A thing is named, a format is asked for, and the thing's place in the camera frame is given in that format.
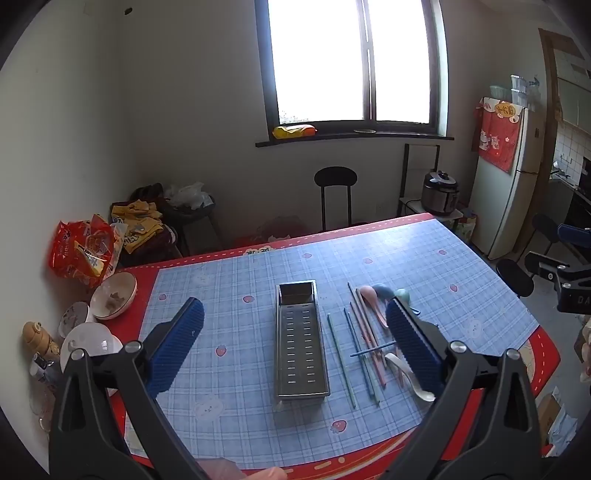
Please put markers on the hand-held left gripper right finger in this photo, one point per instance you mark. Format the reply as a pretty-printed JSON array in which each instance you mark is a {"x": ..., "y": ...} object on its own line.
[{"x": 413, "y": 350}]

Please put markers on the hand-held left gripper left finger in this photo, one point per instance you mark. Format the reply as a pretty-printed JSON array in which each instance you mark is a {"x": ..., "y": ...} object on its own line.
[{"x": 182, "y": 346}]

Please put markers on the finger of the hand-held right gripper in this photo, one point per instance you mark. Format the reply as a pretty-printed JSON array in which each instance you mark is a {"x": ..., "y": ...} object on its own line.
[
  {"x": 547, "y": 265},
  {"x": 575, "y": 234}
]

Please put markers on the blue chopstick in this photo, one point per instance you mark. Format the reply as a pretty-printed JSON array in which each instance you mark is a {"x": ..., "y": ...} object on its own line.
[
  {"x": 371, "y": 350},
  {"x": 359, "y": 355}
]

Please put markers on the white spoon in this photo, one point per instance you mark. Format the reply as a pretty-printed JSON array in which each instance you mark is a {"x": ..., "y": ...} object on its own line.
[{"x": 422, "y": 392}]

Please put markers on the pink chopstick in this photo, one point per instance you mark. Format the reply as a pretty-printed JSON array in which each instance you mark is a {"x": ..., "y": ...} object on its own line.
[
  {"x": 369, "y": 332},
  {"x": 362, "y": 330}
]

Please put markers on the green spoon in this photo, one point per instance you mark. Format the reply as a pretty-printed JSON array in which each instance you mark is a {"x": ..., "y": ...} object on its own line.
[{"x": 401, "y": 294}]

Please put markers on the blue spoon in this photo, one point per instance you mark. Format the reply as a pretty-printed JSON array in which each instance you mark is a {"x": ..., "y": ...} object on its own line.
[{"x": 384, "y": 290}]

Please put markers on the pink spoon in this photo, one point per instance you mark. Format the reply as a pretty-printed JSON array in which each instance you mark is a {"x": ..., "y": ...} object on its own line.
[{"x": 369, "y": 294}]

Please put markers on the green chopstick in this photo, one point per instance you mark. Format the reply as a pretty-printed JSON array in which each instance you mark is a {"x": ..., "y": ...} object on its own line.
[{"x": 341, "y": 360}]

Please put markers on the brown chopstick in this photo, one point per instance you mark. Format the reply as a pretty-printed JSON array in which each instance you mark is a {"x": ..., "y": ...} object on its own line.
[{"x": 353, "y": 295}]

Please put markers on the stainless steel utensil tray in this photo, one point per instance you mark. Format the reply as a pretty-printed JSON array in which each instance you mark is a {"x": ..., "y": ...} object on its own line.
[{"x": 300, "y": 350}]

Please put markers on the black round stool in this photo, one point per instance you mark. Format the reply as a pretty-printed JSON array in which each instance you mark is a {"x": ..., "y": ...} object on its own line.
[
  {"x": 335, "y": 176},
  {"x": 545, "y": 227},
  {"x": 515, "y": 277}
]

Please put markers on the white fridge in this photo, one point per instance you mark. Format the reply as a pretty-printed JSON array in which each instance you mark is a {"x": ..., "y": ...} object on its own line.
[{"x": 501, "y": 207}]

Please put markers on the green shopping bag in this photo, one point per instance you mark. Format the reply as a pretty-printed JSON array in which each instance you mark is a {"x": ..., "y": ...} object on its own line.
[{"x": 465, "y": 226}]

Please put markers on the white bowl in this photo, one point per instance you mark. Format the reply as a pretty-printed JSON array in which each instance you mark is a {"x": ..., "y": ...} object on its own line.
[{"x": 90, "y": 341}]

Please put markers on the small patterned cup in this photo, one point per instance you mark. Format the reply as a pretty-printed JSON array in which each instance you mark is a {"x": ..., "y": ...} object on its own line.
[{"x": 74, "y": 318}]

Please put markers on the cardboard box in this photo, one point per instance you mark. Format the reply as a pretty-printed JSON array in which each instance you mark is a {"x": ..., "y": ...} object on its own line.
[{"x": 551, "y": 415}]

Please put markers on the red printed cloth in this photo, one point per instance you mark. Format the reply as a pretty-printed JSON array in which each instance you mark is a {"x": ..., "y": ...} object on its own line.
[{"x": 498, "y": 138}]

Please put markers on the dark round stool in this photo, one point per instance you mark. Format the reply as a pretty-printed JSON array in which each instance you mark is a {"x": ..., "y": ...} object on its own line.
[{"x": 196, "y": 221}]

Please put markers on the silver rice cooker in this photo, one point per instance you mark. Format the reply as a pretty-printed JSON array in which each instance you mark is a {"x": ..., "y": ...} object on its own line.
[{"x": 439, "y": 194}]

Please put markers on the yellow clothes pile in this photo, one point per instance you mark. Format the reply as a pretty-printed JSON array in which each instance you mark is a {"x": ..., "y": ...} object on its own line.
[{"x": 136, "y": 217}]

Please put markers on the red snack bag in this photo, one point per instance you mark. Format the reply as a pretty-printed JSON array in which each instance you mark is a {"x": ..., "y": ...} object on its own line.
[{"x": 76, "y": 254}]

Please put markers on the brown bear bottle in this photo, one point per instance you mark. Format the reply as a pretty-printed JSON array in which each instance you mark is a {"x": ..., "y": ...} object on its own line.
[{"x": 39, "y": 344}]

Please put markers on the small white table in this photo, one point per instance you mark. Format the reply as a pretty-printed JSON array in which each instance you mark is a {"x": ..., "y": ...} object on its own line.
[{"x": 411, "y": 205}]

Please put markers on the clear glass jar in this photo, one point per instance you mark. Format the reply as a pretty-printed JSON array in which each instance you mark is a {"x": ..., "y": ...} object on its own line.
[{"x": 44, "y": 392}]

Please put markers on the white plastic bag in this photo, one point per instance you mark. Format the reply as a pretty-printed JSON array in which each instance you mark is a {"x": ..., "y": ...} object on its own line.
[{"x": 187, "y": 194}]

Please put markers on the clear plastic containers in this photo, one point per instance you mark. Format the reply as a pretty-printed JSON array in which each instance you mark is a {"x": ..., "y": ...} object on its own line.
[{"x": 519, "y": 90}]

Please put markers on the dark clothes pile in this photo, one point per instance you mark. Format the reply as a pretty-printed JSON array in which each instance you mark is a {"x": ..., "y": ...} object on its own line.
[{"x": 147, "y": 190}]

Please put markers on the black metal rack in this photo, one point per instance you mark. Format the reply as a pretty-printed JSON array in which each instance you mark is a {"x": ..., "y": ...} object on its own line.
[{"x": 407, "y": 170}]

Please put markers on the dark window sill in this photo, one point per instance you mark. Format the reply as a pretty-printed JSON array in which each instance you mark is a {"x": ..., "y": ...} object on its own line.
[{"x": 351, "y": 138}]

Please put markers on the black framed window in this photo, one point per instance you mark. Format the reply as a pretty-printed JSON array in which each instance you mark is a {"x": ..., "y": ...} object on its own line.
[{"x": 263, "y": 69}]

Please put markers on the wooden door frame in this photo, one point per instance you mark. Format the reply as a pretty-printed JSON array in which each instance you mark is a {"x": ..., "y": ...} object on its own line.
[{"x": 547, "y": 69}]

